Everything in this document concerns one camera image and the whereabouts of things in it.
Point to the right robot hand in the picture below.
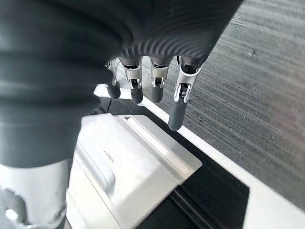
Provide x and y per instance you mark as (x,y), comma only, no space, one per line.
(59,59)

